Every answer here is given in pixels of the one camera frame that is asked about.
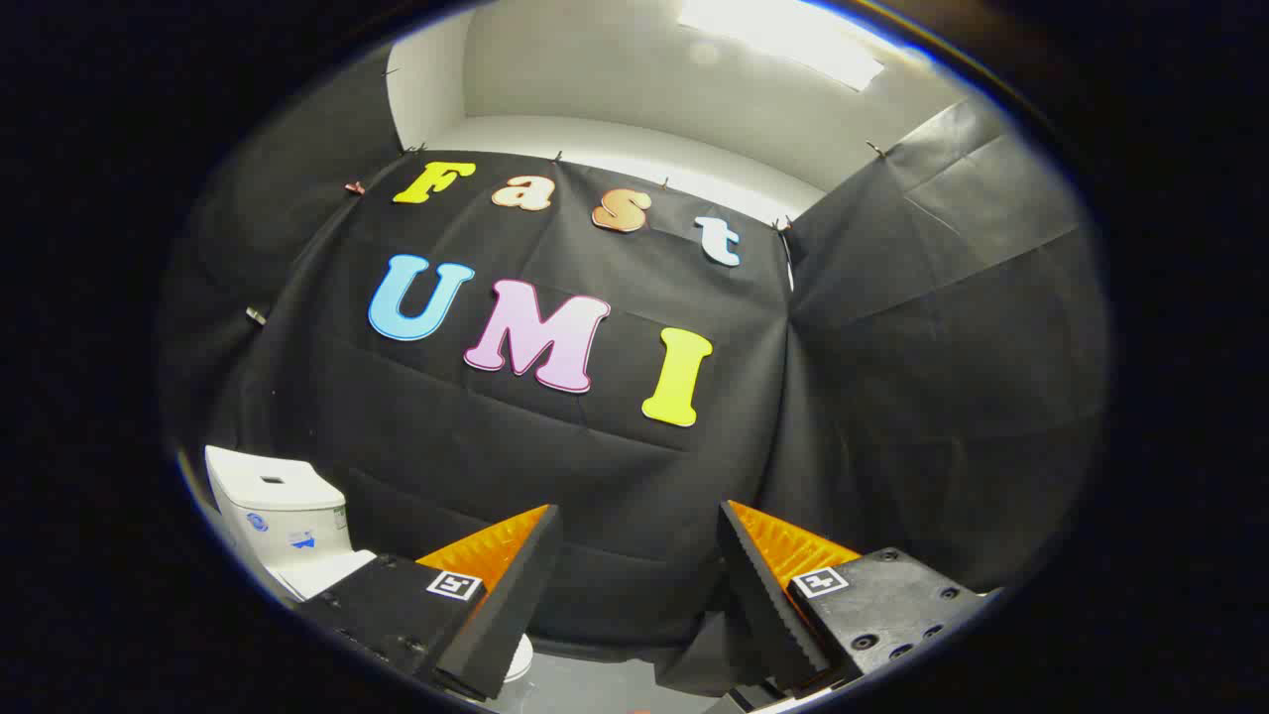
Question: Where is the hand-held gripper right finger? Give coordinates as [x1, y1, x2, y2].
[716, 500, 1002, 695]

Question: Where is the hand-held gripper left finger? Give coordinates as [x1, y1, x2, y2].
[297, 504, 564, 701]

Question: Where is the white toilet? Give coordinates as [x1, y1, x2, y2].
[205, 445, 534, 685]

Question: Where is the black backdrop cloth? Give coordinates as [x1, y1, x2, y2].
[164, 59, 1106, 695]

